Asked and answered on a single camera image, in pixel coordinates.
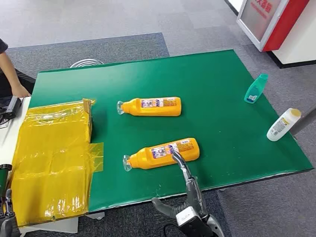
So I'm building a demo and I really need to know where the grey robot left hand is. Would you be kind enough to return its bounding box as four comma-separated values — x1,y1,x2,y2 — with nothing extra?
0,189,21,237

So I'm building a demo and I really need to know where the person's hand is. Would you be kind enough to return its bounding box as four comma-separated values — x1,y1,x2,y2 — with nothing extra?
11,83,32,98

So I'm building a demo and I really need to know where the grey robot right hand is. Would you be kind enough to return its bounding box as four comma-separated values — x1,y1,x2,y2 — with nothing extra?
152,151,208,219

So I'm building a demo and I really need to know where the orange bottle with clear cap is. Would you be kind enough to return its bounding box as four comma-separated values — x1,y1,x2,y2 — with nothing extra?
123,137,200,172
117,96,182,117

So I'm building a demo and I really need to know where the teal plastic bottle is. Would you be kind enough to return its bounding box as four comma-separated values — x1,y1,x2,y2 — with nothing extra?
244,73,268,104

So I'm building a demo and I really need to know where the white bottle with yellow cap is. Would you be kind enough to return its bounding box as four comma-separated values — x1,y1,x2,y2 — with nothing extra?
266,108,302,142

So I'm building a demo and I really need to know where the black handheld device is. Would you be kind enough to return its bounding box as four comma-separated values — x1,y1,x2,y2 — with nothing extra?
0,95,23,120

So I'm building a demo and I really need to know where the cardboard box in yellow film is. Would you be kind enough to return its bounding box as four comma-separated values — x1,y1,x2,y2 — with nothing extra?
11,98,104,227

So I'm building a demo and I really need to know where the green table mat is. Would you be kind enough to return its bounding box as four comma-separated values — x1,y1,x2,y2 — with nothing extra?
29,49,314,213

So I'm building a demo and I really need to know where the red and white display cabinet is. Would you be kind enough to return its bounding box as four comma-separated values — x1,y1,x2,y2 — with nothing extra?
236,0,316,69

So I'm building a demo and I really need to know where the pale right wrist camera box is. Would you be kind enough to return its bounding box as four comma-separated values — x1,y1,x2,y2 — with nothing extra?
176,206,198,228

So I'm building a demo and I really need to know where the black cable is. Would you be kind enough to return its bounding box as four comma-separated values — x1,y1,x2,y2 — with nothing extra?
163,224,179,237

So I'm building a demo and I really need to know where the silver coiled hose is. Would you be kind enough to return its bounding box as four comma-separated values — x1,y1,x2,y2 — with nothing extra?
69,59,104,69

